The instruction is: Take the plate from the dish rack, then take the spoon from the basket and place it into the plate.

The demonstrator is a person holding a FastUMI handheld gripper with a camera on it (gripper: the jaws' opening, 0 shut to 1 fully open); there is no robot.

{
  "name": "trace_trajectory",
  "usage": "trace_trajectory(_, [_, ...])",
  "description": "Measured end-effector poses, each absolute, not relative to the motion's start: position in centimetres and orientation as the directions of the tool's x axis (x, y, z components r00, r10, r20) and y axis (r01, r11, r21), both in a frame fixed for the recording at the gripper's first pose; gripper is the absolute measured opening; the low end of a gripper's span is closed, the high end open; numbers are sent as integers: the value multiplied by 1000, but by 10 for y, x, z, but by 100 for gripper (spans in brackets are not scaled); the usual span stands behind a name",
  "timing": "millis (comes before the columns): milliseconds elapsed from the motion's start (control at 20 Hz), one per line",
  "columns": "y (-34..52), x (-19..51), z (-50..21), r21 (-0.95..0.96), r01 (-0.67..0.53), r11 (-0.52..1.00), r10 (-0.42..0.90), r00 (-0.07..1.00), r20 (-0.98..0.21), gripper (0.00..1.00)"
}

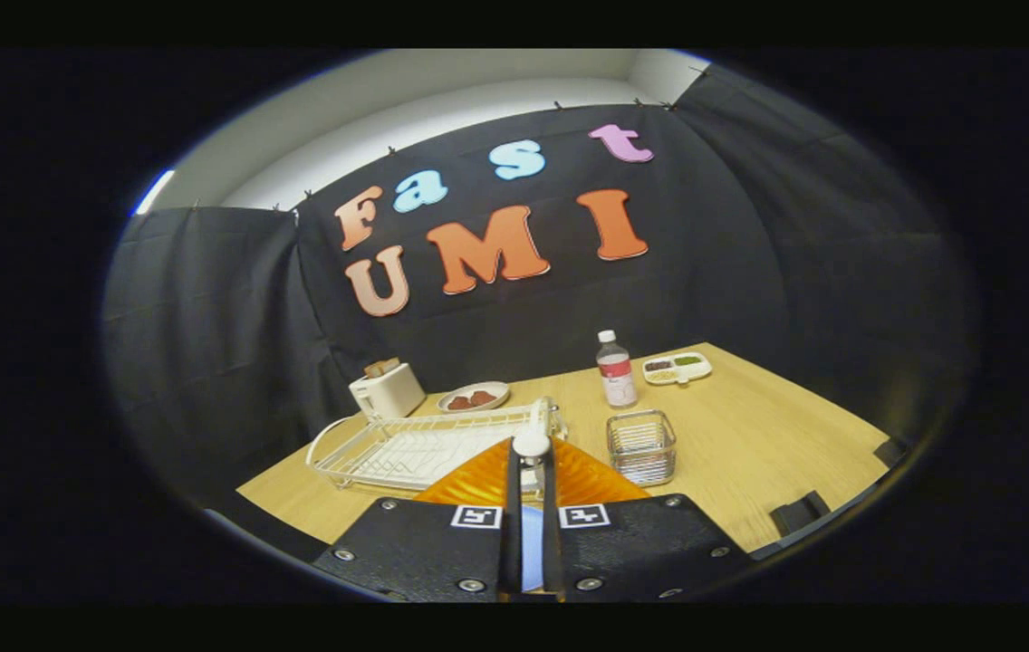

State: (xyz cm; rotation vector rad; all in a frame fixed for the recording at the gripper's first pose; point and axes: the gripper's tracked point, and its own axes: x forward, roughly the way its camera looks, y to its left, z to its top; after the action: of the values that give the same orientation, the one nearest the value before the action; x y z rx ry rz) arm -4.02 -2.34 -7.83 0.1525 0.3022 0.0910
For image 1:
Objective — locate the brown meat piece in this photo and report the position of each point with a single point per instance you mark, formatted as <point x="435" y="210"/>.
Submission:
<point x="459" y="403"/>
<point x="483" y="397"/>

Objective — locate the white divided tray with beans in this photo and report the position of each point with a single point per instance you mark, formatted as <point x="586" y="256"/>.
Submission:
<point x="677" y="373"/>

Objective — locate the white toaster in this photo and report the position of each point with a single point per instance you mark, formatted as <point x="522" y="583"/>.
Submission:
<point x="392" y="394"/>

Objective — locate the clear bottle with red label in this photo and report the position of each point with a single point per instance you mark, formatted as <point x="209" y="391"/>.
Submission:
<point x="617" y="371"/>

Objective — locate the beige round plate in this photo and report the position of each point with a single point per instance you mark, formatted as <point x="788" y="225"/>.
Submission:
<point x="501" y="391"/>

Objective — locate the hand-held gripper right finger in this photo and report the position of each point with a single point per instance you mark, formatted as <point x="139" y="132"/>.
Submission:
<point x="552" y="516"/>

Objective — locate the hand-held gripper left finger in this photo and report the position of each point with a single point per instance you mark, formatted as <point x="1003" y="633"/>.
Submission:
<point x="513" y="516"/>

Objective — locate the black backdrop cloth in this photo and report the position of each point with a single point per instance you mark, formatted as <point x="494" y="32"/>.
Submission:
<point x="524" y="335"/>

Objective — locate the black table clamp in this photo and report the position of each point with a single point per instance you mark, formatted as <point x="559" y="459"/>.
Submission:
<point x="800" y="514"/>
<point x="890" y="451"/>

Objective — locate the ceiling light strip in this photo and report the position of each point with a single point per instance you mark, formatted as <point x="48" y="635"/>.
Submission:
<point x="154" y="192"/>

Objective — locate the brown toast slices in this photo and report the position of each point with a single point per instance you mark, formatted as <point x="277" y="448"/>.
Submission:
<point x="381" y="368"/>

